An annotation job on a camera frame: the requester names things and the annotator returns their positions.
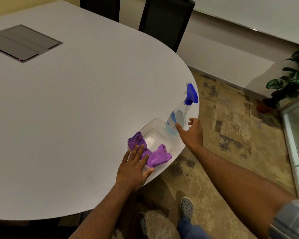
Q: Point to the black office chair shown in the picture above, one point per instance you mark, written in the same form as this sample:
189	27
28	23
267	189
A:
101	6
165	21

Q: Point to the person's blue jeans leg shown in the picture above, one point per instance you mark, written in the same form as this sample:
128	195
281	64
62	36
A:
190	230

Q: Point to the person's left little finger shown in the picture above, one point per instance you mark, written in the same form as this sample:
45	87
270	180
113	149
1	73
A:
126	156

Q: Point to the white wall board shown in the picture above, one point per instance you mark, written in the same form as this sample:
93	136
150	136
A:
251	11

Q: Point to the person's grey shoe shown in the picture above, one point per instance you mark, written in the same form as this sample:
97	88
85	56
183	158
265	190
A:
186	208
141	225

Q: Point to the clear spray bottle blue trigger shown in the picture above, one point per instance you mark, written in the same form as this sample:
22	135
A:
179	114

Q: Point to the person's right forearm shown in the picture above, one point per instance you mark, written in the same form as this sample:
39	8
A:
236	186

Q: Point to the person's left thumb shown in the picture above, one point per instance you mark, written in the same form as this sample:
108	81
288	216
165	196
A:
148	172

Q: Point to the person's left middle finger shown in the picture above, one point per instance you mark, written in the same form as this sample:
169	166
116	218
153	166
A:
140	152

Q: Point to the clear plastic container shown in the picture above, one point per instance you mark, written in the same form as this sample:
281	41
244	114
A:
155	136

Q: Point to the glass door with white frame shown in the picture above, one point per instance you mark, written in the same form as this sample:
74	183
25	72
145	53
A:
297	146

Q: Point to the person's left forearm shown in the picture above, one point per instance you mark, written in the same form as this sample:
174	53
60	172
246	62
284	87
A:
104	211

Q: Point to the person's striped shirt sleeve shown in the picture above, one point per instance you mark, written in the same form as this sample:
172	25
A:
291	220

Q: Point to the purple microfibre cloth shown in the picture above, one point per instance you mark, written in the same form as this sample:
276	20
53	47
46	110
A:
158	156

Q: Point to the person's right thumb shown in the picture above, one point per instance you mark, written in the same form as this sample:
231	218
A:
181	129

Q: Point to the grey table power box lid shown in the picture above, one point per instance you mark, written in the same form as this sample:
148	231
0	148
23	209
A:
22	43

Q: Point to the person's right hand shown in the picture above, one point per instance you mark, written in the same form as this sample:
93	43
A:
193	136

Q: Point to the person's grey left shoe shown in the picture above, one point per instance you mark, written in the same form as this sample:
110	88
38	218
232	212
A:
141	225

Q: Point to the person's left hand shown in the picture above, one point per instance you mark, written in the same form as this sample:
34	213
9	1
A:
130	172

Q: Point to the potted green plant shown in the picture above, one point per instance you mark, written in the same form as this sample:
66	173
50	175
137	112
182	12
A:
292	79

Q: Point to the person's grey right shoe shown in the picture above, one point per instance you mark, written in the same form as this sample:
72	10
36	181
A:
186	208

